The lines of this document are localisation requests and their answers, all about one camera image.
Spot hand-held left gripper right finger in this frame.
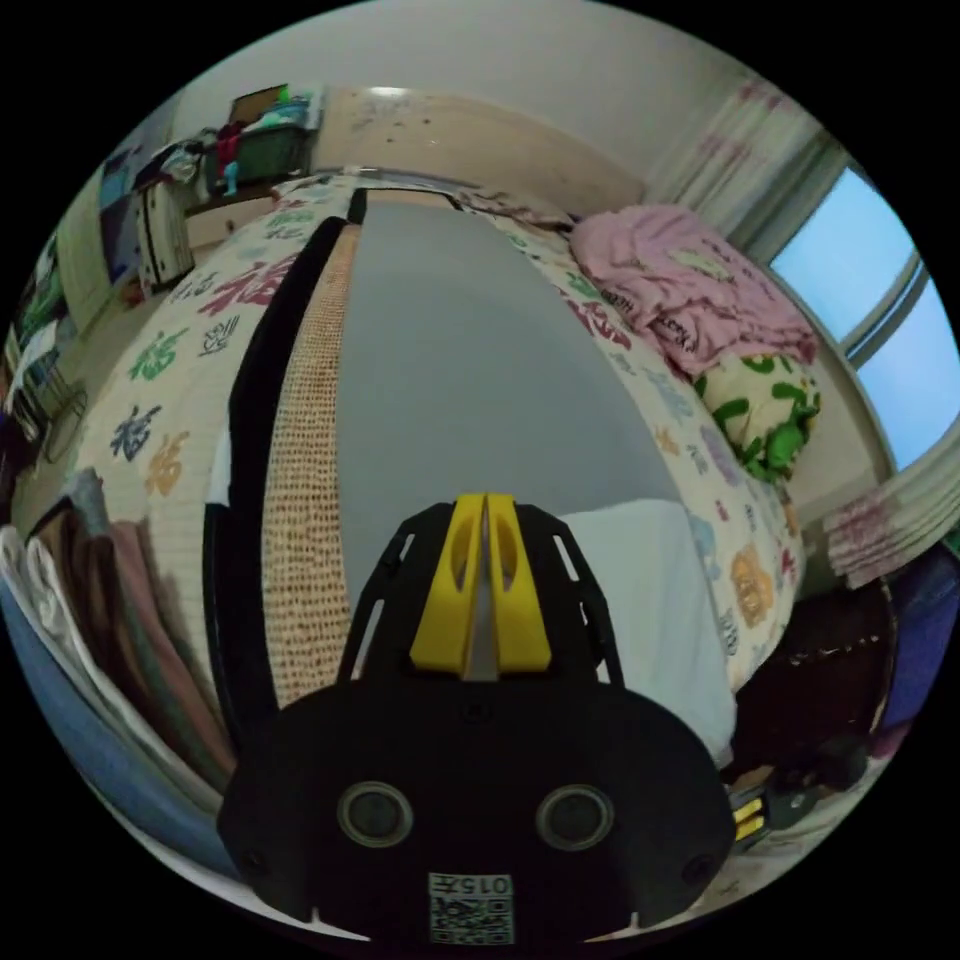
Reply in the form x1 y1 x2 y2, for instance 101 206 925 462
487 492 554 675

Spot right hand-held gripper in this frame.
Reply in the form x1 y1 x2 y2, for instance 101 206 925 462
733 784 820 843

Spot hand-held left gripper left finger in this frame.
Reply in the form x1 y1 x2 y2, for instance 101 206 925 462
409 492 488 673

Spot pile of clothes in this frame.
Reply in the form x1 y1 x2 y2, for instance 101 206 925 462
0 464 243 798

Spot pillow with green frog print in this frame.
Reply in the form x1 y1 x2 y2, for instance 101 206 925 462
692 352 823 483

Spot bed with printed quilt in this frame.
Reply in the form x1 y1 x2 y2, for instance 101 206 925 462
65 86 808 768

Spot pink crumpled blanket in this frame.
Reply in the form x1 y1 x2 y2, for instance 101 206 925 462
569 205 820 378

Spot window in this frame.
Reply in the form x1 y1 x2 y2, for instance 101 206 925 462
770 164 960 474

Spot white drawer cabinet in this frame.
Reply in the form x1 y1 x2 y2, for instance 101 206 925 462
133 179 198 295

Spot green basket with clothes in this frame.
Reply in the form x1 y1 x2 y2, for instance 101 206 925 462
200 83 325 198

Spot white curtain with pink print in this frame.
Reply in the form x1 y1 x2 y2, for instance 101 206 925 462
658 74 960 590

